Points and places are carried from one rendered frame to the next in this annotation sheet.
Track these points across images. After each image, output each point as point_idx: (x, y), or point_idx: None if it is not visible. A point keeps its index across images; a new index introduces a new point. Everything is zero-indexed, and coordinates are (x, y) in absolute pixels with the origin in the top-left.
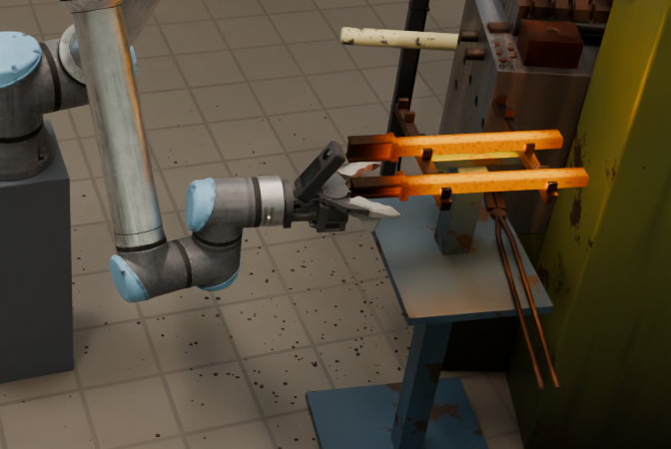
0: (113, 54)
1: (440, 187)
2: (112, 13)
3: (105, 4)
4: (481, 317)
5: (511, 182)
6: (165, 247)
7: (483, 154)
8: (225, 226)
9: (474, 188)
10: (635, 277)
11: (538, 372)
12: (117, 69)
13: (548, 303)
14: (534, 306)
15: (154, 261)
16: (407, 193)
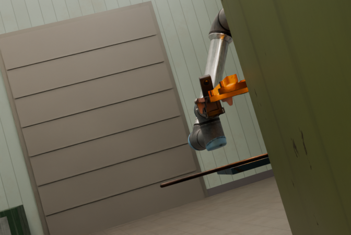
0: (208, 55)
1: (213, 91)
2: (212, 40)
3: (211, 37)
4: (224, 173)
5: (218, 84)
6: (198, 127)
7: None
8: (196, 115)
9: (216, 90)
10: None
11: (171, 180)
12: (207, 60)
13: (232, 167)
14: (224, 165)
15: (193, 130)
16: (209, 94)
